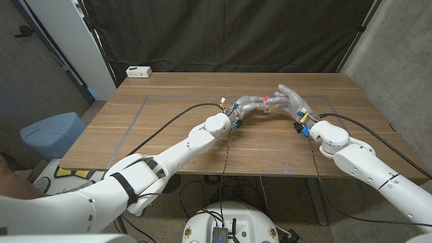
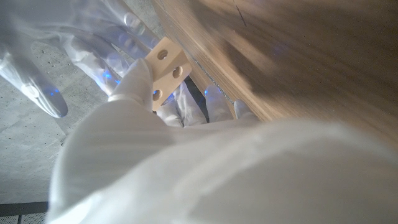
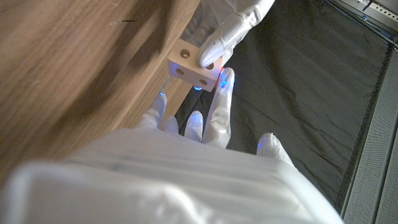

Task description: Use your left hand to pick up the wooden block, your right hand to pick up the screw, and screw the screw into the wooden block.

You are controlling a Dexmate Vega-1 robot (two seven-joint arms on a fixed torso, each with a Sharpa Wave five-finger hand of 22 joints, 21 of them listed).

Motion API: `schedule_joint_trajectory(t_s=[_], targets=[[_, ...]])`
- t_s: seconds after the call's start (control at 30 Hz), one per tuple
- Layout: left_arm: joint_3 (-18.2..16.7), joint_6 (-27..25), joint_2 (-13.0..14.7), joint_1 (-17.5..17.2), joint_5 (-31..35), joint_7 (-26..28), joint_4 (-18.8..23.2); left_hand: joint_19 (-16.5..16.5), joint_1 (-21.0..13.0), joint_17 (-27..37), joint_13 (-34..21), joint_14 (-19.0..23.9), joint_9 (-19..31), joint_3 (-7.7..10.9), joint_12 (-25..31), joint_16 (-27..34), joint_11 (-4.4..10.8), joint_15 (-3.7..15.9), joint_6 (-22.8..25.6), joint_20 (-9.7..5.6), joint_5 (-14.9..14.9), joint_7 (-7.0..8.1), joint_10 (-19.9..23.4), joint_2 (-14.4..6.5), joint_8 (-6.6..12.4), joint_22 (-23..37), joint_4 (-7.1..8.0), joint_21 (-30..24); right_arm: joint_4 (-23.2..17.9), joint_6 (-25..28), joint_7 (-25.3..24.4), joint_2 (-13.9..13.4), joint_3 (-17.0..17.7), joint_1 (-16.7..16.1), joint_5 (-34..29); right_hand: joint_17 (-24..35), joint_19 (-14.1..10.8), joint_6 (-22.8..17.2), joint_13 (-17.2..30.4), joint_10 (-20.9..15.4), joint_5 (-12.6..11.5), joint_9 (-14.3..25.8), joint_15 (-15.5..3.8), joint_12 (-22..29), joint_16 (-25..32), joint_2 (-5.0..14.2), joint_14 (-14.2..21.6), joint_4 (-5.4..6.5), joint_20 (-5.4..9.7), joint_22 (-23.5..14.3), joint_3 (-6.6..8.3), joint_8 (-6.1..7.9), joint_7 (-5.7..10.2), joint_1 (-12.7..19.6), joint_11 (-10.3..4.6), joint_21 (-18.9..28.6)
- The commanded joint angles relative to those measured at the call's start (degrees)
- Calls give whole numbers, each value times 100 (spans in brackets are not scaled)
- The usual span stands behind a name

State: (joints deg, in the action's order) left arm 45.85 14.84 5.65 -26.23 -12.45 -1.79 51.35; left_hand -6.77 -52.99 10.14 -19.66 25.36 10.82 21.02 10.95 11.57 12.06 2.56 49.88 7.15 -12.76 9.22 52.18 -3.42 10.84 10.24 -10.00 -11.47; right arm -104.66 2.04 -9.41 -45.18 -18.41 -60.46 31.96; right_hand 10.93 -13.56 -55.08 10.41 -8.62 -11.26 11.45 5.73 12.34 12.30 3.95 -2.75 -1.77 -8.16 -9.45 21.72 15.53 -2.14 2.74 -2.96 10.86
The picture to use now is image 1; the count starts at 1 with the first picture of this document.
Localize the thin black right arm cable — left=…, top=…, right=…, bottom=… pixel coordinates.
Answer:
left=306, top=135, right=432, bottom=227

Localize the white power strip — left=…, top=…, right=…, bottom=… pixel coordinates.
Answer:
left=125, top=65, right=153, bottom=79

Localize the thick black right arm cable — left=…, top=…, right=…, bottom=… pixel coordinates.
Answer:
left=319, top=113, right=432, bottom=180

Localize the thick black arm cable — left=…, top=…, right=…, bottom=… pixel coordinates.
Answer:
left=126, top=103, right=225, bottom=158
left=319, top=113, right=432, bottom=180

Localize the white cabinet panel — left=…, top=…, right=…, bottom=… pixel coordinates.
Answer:
left=25, top=0, right=117, bottom=101

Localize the black floor cable tangle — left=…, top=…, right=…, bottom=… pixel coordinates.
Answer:
left=178, top=174, right=267, bottom=220

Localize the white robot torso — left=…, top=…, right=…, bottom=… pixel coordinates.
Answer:
left=182, top=201, right=279, bottom=243

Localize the black backdrop stand pole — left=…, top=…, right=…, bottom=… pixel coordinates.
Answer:
left=77, top=0, right=119, bottom=88
left=335, top=0, right=384, bottom=74

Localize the grey table leg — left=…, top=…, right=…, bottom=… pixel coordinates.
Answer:
left=305, top=177, right=329, bottom=226

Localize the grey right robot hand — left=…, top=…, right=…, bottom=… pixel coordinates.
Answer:
left=268, top=84, right=323, bottom=128

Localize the blue padded stool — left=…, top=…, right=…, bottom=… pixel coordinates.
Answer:
left=19, top=111, right=87, bottom=163

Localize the grey module on torso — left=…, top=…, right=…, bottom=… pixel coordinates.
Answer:
left=211, top=226, right=230, bottom=243

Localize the person's bare limb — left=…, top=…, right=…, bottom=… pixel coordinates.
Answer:
left=0, top=157, right=50, bottom=200

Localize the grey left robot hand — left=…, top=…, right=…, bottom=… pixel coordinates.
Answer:
left=225, top=95, right=271, bottom=123

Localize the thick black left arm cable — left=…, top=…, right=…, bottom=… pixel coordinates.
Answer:
left=126, top=103, right=225, bottom=158

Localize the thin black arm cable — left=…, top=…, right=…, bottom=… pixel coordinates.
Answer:
left=306, top=135, right=432, bottom=227
left=138, top=128, right=236, bottom=227

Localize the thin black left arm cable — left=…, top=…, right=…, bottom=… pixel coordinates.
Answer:
left=138, top=128, right=236, bottom=227

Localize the yellow and black floor object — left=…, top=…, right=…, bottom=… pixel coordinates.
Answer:
left=53, top=165, right=90, bottom=179

